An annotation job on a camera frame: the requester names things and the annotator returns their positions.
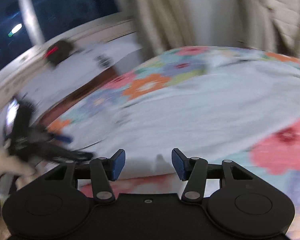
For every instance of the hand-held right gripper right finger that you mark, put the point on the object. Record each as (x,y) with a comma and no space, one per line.
(180,163)

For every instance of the floral patchwork quilt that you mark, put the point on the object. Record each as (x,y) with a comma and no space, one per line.
(277,152)

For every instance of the cream painted headboard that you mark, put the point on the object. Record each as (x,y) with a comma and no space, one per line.
(12,67)

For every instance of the beige hanging garment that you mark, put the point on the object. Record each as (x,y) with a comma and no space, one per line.
(250,12)

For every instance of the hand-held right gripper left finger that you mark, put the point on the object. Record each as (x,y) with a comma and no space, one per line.
(117,165)

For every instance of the window with white frame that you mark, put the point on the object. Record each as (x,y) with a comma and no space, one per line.
(65,5)

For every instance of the white cat print pillow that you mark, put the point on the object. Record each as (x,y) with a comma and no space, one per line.
(72,70)

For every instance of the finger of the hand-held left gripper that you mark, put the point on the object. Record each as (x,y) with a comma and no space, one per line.
(62,138)
(70,153)

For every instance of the dark plush toy red bow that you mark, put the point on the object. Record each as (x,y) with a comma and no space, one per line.
(58,52)

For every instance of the person's left forearm white sleeve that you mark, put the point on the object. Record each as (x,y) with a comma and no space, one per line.
(7,165)

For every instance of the cream satin curtain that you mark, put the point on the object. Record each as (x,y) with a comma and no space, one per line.
(152,15)

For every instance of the light grey garment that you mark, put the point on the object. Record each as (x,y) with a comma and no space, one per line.
(190,110)

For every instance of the white quilted jacket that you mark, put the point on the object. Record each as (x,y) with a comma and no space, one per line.
(287,12)

